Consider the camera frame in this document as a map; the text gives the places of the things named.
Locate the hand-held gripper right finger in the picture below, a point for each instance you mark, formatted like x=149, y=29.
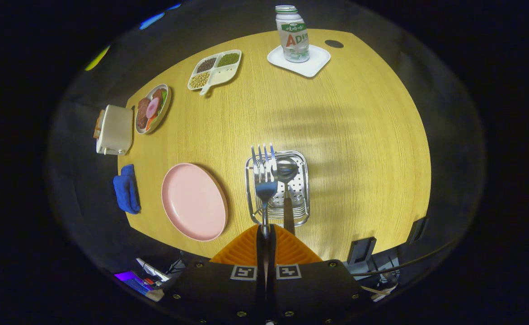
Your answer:
x=272, y=253

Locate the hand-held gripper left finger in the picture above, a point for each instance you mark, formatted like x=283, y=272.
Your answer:
x=260, y=253

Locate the pink round plate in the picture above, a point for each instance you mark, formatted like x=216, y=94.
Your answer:
x=194, y=203

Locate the black table clamp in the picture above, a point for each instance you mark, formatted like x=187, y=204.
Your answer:
x=360, y=251
x=418, y=229

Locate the purple lit device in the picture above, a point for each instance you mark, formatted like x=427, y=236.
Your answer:
x=131, y=280

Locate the blue folded cloth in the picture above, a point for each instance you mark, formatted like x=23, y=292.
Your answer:
x=126, y=192

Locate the white oval food plate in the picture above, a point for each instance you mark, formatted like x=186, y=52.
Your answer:
x=165, y=113

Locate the orange carrot slice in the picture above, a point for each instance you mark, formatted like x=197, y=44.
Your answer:
x=150, y=122

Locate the white divided tray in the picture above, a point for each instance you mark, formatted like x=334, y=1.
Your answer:
x=222, y=76

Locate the pink ham slice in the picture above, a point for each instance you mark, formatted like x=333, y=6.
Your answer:
x=152, y=107

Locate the green lettuce leaf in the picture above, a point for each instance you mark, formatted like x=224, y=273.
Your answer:
x=164, y=98

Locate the long brown meat piece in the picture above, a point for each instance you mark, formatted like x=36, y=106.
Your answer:
x=142, y=113

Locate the pile of yellow soybeans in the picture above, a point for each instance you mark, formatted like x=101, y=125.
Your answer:
x=199, y=80

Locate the white toaster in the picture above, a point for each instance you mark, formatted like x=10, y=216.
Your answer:
x=116, y=131

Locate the short brown meat piece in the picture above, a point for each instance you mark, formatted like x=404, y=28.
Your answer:
x=157, y=93

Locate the white square coaster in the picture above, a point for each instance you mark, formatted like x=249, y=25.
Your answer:
x=316, y=63

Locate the pile of green beans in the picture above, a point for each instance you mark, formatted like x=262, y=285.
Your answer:
x=228, y=59

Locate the pile of black beans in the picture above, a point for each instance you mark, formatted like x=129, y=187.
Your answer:
x=206, y=64

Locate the brown toast slice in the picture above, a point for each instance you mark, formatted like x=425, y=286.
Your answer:
x=100, y=118
x=97, y=130

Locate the white drink bottle green label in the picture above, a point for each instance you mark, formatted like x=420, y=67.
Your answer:
x=293, y=36

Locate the black table grommet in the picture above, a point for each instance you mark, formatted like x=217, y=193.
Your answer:
x=334, y=44

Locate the black backdrop cloth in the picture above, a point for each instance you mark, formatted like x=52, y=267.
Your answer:
x=110, y=81

